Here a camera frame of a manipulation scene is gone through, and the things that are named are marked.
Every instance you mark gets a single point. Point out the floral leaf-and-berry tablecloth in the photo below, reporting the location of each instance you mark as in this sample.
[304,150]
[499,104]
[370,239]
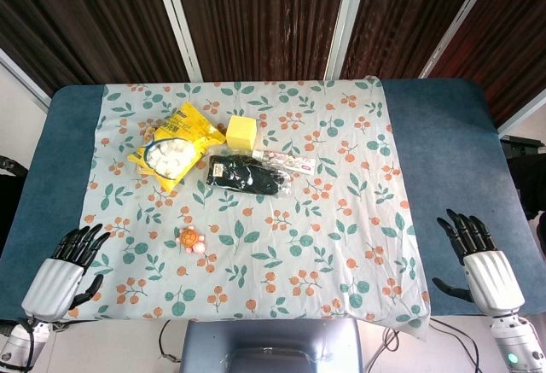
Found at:
[273,236]

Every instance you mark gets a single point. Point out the yellow marshmallow bag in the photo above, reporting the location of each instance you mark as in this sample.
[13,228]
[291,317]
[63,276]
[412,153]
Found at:
[179,147]

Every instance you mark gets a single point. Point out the white partition frame post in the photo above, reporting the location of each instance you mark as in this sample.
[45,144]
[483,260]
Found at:
[522,117]
[177,19]
[347,19]
[23,78]
[458,23]

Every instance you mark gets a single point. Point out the right black-fingered robot hand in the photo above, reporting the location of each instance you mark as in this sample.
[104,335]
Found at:
[492,281]

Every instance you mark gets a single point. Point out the small orange toy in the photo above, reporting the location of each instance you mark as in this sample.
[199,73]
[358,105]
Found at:
[189,238]

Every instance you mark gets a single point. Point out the grey robot torso base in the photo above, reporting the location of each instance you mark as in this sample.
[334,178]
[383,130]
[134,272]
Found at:
[273,347]

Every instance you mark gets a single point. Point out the blue table cover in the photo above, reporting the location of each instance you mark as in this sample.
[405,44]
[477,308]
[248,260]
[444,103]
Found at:
[443,142]

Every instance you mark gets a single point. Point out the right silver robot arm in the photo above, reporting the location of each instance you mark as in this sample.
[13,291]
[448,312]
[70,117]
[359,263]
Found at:
[514,343]

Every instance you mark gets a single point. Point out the black gloves in clear pack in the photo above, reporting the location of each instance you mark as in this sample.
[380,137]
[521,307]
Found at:
[243,174]

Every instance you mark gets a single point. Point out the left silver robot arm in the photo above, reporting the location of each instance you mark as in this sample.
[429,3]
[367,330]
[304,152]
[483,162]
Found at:
[17,343]

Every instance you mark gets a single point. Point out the clear nut snack bag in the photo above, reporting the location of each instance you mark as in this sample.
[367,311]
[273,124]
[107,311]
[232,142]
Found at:
[147,133]

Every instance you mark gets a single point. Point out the left black-fingered robot hand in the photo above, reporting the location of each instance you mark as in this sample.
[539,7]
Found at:
[53,285]

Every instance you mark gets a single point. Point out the yellow sponge cube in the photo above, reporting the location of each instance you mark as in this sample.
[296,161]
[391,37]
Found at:
[242,134]

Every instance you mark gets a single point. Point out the white tube package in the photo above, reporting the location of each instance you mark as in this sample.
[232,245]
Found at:
[290,161]

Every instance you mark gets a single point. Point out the black equipment stand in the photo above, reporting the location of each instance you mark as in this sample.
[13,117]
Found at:
[526,172]

